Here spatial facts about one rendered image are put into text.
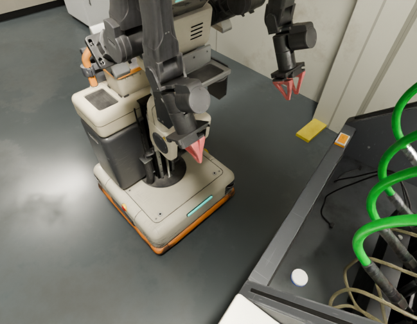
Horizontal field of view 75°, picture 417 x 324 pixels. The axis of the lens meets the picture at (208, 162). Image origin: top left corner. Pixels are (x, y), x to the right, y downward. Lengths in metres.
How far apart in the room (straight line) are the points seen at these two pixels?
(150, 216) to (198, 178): 0.35
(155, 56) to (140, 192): 1.07
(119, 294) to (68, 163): 1.07
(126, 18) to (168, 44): 0.12
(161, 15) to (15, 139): 2.23
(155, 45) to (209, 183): 1.10
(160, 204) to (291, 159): 1.10
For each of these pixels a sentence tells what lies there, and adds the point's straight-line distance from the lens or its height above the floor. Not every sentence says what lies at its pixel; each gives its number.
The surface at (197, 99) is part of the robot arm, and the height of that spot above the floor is 1.20.
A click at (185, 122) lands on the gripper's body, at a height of 1.11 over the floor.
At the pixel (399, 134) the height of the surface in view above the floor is 1.20.
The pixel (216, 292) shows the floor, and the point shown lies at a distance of 1.60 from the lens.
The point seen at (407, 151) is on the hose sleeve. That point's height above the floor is 1.17.
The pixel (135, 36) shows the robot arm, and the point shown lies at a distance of 0.72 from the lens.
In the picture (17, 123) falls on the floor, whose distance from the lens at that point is 2.84.
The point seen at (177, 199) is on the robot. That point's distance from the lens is 1.52.
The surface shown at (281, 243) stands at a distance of 0.68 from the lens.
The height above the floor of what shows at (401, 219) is 1.25.
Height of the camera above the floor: 1.54
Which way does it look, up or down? 49 degrees down
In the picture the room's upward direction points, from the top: 1 degrees clockwise
